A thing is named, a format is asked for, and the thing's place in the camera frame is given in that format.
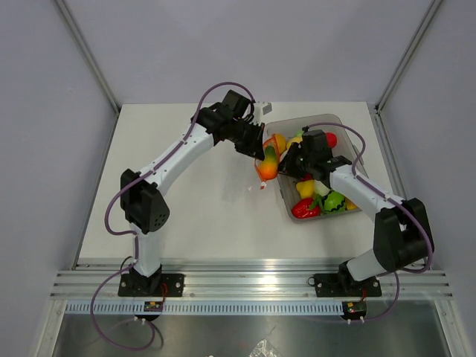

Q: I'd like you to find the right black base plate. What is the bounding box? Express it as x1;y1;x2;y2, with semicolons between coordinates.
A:
312;273;382;298

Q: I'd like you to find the toy yellow potato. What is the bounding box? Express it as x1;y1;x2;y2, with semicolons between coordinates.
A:
273;133;287;155

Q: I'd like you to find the left aluminium frame post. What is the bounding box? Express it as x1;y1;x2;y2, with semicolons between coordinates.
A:
55;0;120;117

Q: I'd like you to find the aluminium frame post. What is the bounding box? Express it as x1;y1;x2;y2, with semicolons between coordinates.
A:
375;0;445;115
55;0;120;117

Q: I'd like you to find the toy green watermelon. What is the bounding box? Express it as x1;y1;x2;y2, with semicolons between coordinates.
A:
321;190;347;214

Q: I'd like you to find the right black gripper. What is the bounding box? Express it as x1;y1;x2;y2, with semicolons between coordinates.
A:
274;142;315;179

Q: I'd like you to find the toy yellow lemon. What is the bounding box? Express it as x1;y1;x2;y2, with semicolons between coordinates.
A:
286;136;302;149

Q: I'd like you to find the grey plastic food bin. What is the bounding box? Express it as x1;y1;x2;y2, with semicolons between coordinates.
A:
264;114;366;223

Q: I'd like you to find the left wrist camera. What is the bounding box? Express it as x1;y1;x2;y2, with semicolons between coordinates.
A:
253;102;272;123

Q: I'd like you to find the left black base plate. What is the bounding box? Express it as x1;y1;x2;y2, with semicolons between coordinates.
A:
118;272;185;298

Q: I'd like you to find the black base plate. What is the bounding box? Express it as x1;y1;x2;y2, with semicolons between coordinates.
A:
118;272;185;298
312;273;382;298

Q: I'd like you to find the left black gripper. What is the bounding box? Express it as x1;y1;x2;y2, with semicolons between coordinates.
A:
228;119;265;161

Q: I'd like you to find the toy yellow pear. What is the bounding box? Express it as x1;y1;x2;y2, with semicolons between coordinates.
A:
295;179;315;199

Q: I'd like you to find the white slotted cable duct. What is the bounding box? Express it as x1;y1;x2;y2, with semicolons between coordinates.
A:
65;300;344;316

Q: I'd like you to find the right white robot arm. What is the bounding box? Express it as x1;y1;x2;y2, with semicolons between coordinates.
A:
278;126;434;297

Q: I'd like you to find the toy red bell pepper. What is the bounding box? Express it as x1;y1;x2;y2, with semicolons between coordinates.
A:
291;197;321;219

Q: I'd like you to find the toy green orange mango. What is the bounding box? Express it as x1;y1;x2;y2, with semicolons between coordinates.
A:
257;145;279;181

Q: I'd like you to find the clear zip top bag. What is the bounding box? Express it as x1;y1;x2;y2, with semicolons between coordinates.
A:
221;132;282;204

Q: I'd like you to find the crumpled clear plastic wrap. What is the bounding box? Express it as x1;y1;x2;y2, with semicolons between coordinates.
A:
248;338;281;357

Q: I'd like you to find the aluminium mounting rail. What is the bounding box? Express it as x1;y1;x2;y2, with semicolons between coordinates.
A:
51;259;454;300

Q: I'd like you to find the right aluminium frame post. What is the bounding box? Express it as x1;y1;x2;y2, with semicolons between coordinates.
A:
375;0;445;115

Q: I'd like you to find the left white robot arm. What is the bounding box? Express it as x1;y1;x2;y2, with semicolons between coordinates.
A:
120;90;265;297

